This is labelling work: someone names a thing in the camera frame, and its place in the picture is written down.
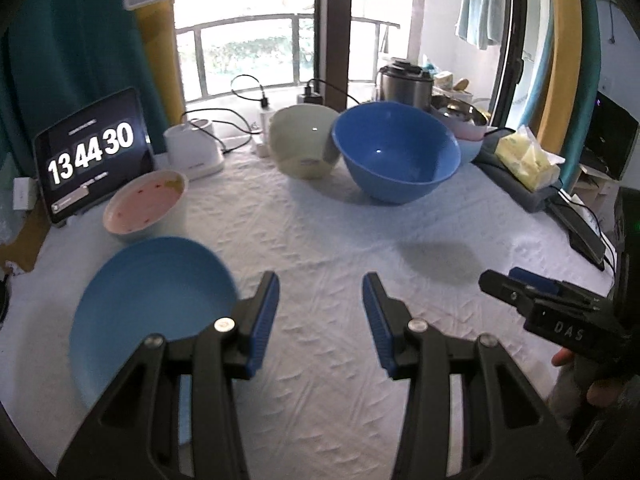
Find black tablet with clock display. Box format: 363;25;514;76
32;87;157;226

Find black lamp cable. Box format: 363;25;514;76
180;107;253;156

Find white desk lamp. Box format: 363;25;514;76
122;0;224;181

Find small pink bowl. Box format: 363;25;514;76
442;115;488;142

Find large blue bowl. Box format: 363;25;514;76
331;101;462;205

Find black charger cable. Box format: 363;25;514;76
231;75;268;106
306;78;381;111

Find teal curtain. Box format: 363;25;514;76
560;0;601;196
0;0;168;171

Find white paper card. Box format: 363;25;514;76
12;176;38;211

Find black flat device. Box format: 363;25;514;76
547;195;608;272

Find stainless steel bowl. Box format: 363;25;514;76
431;94;488;128

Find yellow curtain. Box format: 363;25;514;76
530;0;586;151
127;0;186;128

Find balcony railing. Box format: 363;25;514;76
175;12;401;98

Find person's right hand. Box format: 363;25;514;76
550;347;628;408

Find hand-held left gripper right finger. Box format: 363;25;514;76
361;271;586;480

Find hanging light blue towel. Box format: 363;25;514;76
455;0;506;51

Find black monitor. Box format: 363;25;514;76
582;90;640;181

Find light blue oval plate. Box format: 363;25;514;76
69;236;239;443

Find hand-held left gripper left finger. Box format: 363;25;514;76
55;270;281;480

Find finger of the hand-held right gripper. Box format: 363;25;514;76
478;269;538;317
508;266;601;307

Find black round puck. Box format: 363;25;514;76
0;272;12;328

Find yellow tissue pack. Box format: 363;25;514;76
494;125;567;192

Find white bowl with pink inside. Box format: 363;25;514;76
102;170;189;244

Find pale green bowl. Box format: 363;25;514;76
269;104;342;181

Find small light blue bowl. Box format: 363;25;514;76
457;137;485;166

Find dark sliding door frame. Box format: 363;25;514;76
492;0;531;128
314;0;353;96

